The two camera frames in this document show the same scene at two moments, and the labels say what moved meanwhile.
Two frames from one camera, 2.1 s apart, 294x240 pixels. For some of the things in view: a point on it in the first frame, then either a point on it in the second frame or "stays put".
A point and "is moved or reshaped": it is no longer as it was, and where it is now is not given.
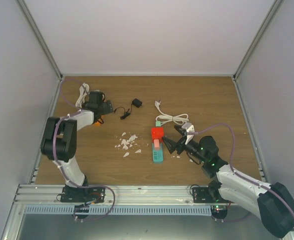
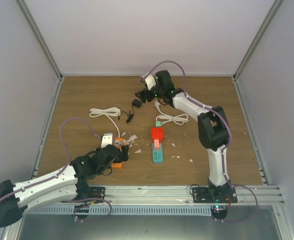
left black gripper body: (107, 108) -> (121, 158)
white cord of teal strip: (179, 119) stays put
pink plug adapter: (157, 144) stays put
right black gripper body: (180, 144) -> (160, 91)
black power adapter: (136, 103) stays put
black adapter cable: (126, 114) -> (130, 115)
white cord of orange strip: (84, 91) is moved or reshaped
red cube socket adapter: (157, 133) stays put
